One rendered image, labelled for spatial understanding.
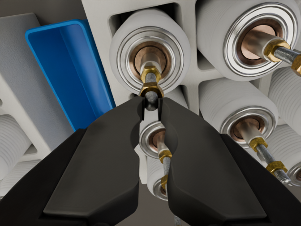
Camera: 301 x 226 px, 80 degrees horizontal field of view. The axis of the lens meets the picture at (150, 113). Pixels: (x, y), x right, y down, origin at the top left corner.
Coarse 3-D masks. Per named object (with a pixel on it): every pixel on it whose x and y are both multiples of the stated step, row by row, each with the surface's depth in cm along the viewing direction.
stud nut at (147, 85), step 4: (144, 84) 14; (148, 84) 13; (152, 84) 13; (156, 84) 13; (144, 88) 13; (148, 88) 13; (152, 88) 13; (156, 88) 13; (160, 88) 14; (140, 92) 14; (144, 92) 13; (156, 92) 13; (160, 92) 13; (144, 96) 14; (160, 96) 14
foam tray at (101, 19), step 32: (96, 0) 23; (128, 0) 23; (160, 0) 23; (192, 0) 23; (96, 32) 25; (192, 32) 25; (192, 64) 28; (288, 64) 28; (128, 96) 31; (192, 96) 31
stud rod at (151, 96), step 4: (148, 76) 16; (152, 76) 16; (148, 80) 15; (152, 80) 15; (148, 92) 13; (152, 92) 13; (148, 96) 13; (152, 96) 13; (156, 96) 13; (148, 100) 12; (152, 100) 12; (156, 100) 12; (148, 104) 12; (152, 104) 12; (156, 104) 12; (148, 108) 13; (152, 108) 13; (156, 108) 13
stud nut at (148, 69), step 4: (144, 68) 17; (148, 68) 16; (152, 68) 16; (156, 68) 17; (144, 72) 16; (148, 72) 16; (152, 72) 16; (156, 72) 16; (144, 76) 17; (156, 76) 17; (160, 76) 17; (144, 80) 17; (156, 80) 17
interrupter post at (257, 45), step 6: (252, 36) 19; (258, 36) 18; (264, 36) 18; (270, 36) 17; (276, 36) 17; (252, 42) 19; (258, 42) 18; (264, 42) 17; (270, 42) 17; (252, 48) 19; (258, 48) 18; (264, 48) 17; (258, 54) 18
